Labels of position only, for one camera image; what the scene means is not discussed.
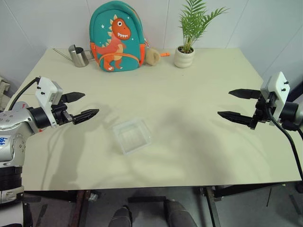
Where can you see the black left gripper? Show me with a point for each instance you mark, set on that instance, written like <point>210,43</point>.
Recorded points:
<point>62,116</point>

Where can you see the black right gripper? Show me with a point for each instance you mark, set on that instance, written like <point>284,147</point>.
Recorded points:
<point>261,111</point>

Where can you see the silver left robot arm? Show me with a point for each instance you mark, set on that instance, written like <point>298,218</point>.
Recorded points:
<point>13,120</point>

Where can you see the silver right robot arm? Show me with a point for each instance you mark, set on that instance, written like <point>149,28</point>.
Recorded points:
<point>291,112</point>

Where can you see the clear square plastic container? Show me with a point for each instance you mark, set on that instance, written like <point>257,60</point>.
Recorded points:
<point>131,136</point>

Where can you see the silver metal watering can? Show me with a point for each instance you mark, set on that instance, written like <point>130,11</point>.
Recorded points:
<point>79,56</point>

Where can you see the green plant in white pot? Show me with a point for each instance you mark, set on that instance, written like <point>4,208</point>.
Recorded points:
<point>184,56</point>

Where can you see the teal dinosaur backpack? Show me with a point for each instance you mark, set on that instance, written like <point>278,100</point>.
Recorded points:
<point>116,35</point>

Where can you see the beige plush toy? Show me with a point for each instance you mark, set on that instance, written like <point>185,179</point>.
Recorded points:
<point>152,56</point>

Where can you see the small clear plastic bag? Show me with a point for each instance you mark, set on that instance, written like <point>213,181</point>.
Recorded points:
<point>92,196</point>

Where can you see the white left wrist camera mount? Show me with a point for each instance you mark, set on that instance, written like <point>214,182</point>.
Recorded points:
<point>46,88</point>

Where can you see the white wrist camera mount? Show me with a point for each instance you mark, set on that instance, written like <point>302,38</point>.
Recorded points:
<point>46,88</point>
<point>280,87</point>

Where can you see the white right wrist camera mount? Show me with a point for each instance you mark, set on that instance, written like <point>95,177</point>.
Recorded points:
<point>280,87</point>

